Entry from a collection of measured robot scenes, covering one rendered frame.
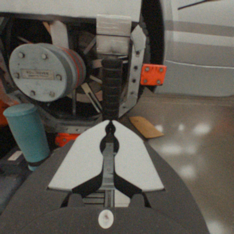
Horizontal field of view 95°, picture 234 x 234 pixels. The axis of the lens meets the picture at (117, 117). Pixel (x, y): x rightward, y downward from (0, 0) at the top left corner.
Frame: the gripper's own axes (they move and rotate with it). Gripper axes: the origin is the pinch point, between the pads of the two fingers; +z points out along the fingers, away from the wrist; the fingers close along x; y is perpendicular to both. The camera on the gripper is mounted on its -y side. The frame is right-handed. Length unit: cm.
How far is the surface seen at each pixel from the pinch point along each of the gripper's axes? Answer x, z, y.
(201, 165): 93, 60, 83
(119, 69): 1.0, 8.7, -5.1
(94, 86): -11, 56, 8
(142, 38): 8.7, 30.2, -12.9
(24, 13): -14.0, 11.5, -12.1
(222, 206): 83, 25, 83
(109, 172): 0, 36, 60
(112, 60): -0.2, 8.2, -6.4
